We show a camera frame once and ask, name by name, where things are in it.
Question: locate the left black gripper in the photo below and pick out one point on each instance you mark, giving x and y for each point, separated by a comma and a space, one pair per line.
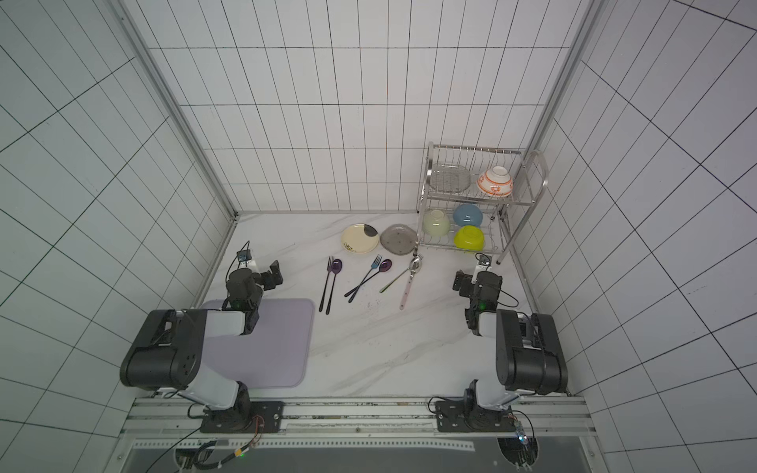
267, 277

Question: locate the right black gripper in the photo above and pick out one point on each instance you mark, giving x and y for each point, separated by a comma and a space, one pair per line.
463, 283

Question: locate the purple fork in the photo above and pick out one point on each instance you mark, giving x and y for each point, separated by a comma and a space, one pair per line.
325, 284

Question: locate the lilac placemat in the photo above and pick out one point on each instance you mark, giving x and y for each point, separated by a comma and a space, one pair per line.
274, 355

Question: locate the dark purple spoon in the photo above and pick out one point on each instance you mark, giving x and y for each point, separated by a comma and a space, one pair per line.
383, 267

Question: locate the blue fork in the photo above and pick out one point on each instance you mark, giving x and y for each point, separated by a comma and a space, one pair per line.
375, 265

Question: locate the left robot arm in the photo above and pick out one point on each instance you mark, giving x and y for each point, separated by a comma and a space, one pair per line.
167, 353

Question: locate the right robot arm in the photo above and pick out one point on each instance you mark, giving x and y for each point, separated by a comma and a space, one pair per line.
528, 352

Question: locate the lime green bowl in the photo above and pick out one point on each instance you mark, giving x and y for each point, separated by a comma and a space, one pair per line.
469, 238

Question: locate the pale green bowl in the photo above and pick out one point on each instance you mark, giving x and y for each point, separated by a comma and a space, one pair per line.
436, 223

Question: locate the blue bowl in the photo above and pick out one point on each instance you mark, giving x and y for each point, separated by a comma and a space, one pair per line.
468, 215

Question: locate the metal dish rack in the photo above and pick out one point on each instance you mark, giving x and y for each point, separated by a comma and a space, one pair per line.
504, 219

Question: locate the cream plate with dark patch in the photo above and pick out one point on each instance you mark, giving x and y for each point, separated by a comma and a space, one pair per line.
360, 238

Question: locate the grey plate in rack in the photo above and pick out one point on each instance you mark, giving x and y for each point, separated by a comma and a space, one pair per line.
450, 179

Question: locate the white orange patterned bowl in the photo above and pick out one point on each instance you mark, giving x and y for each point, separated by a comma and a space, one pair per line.
496, 182

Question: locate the pink handled spoon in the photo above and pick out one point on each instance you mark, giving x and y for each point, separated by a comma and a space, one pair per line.
414, 267

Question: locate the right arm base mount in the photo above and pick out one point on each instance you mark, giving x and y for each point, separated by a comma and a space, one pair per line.
453, 416

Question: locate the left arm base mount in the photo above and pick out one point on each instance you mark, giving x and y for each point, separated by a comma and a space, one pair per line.
245, 419

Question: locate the aluminium mounting rail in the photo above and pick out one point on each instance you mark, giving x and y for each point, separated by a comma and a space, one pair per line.
354, 422

